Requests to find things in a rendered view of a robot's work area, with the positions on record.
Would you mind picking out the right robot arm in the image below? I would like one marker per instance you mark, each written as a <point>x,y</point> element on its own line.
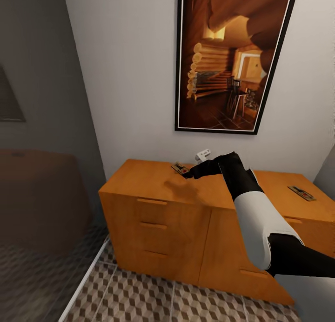
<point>307,275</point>

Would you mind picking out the picture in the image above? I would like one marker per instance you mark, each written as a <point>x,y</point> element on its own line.
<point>227,53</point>

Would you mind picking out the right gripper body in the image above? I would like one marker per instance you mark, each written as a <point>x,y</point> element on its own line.
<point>201,170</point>

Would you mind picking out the door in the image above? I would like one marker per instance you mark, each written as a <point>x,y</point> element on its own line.
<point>52,223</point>

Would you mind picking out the mousetrap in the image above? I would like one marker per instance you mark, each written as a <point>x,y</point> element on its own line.
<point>302,193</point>
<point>179,168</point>

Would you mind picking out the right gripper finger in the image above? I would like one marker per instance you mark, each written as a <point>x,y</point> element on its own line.
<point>188,174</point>

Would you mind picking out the cabinet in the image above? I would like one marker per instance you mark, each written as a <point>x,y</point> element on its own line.
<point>187,229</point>

